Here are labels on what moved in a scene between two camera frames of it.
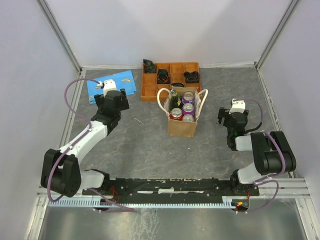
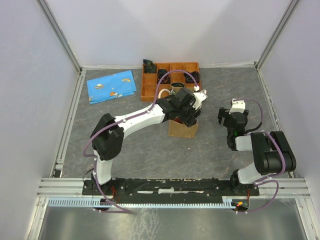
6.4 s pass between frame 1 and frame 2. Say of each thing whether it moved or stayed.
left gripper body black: moved
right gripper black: stayed
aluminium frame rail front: stayed
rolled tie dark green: stayed
